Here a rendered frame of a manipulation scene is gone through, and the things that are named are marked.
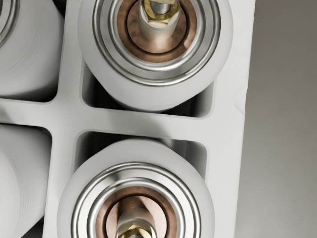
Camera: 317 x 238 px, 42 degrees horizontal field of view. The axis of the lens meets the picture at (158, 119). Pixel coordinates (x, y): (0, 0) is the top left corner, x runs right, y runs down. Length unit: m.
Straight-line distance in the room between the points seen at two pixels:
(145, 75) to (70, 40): 0.10
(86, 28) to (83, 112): 0.08
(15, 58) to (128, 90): 0.07
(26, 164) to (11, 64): 0.07
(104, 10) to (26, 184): 0.12
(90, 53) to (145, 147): 0.06
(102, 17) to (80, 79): 0.08
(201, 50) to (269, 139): 0.29
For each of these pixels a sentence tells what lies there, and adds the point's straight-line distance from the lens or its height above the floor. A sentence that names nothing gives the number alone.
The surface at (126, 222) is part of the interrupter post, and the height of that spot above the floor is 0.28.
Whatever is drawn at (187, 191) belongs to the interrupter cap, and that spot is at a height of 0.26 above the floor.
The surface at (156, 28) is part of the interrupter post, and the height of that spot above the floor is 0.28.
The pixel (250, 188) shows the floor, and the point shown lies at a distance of 0.52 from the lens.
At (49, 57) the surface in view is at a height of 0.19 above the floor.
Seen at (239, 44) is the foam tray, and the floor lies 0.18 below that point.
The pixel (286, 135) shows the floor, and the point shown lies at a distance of 0.53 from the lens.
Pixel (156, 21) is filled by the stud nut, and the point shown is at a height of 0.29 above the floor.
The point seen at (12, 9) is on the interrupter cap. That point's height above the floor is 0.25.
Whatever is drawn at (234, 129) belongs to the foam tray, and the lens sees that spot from 0.32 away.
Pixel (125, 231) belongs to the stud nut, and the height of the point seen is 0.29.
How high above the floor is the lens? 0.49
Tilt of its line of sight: 87 degrees down
